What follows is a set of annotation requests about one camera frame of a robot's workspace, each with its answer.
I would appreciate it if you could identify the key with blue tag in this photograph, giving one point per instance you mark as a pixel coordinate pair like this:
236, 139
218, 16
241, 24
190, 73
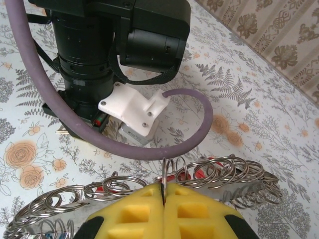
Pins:
56, 235

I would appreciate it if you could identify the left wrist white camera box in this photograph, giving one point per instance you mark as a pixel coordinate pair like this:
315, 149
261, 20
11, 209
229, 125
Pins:
132, 107

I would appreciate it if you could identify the floral patterned table cover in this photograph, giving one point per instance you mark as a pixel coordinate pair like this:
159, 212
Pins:
249, 112

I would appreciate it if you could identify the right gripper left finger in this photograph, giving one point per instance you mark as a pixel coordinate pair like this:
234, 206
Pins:
134, 224

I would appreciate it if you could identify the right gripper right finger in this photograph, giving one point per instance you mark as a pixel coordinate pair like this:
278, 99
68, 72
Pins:
199, 224

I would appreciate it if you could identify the key with red tag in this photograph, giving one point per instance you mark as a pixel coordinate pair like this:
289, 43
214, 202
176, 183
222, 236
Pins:
98, 189
200, 175

